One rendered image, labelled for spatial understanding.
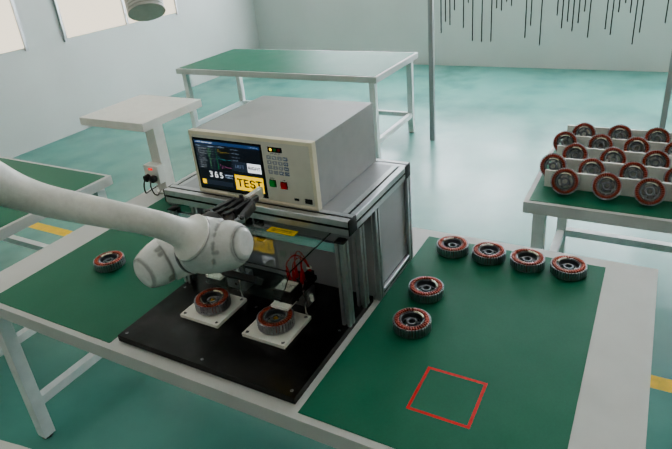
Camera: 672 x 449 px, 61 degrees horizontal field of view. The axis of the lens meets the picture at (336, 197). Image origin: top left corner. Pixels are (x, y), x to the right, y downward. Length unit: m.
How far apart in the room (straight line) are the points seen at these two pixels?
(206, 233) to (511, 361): 0.89
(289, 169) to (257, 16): 7.86
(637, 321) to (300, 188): 1.03
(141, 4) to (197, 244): 1.65
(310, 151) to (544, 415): 0.87
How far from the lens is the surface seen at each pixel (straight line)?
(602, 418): 1.55
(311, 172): 1.56
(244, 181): 1.71
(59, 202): 1.18
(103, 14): 7.30
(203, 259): 1.20
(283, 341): 1.68
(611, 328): 1.82
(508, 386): 1.58
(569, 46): 7.70
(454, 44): 8.01
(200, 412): 2.69
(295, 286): 1.73
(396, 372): 1.60
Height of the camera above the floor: 1.83
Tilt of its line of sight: 25 degrees down
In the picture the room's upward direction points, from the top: 5 degrees counter-clockwise
